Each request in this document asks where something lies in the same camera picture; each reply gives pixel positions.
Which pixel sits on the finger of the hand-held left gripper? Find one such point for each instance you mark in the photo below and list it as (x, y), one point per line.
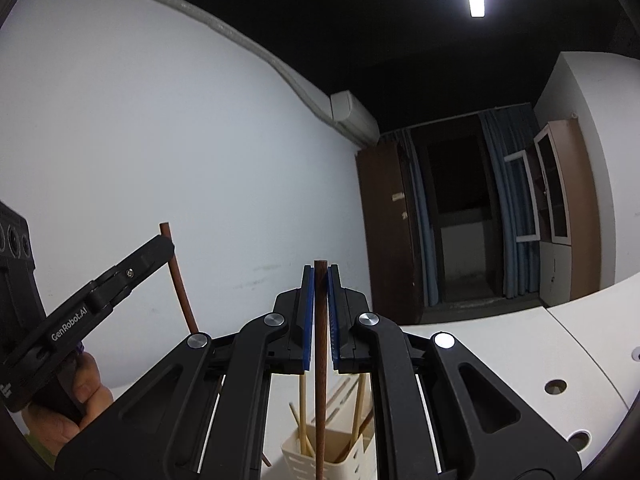
(140, 262)

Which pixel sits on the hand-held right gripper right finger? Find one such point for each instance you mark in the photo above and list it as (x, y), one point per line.
(332, 320)

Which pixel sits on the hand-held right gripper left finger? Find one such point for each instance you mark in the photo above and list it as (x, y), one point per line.
(307, 320)

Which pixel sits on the dark brown chopstick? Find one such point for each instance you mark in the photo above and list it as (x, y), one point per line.
(365, 425)
(180, 280)
(320, 410)

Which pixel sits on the light tan chopstick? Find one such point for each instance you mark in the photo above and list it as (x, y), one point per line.
(294, 413)
(357, 410)

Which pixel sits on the beige slotted utensil holder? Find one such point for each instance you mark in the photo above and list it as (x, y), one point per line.
(350, 467)

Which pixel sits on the person's left forearm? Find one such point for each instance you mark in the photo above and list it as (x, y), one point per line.
(42, 455)

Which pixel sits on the person's left hand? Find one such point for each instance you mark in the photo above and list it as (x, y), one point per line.
(92, 390)

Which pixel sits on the dark brown wooden door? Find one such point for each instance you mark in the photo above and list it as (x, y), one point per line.
(385, 235)

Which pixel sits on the blue curtain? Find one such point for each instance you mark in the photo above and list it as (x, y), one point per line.
(505, 200)
(422, 235)

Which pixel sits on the dark window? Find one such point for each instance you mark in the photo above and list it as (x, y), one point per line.
(460, 175)

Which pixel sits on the white air conditioner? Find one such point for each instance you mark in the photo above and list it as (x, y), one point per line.
(352, 117)

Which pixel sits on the grey low cabinet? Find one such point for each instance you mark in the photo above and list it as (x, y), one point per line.
(555, 272)

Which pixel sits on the tan glass door cabinet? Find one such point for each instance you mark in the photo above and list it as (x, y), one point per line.
(580, 185)

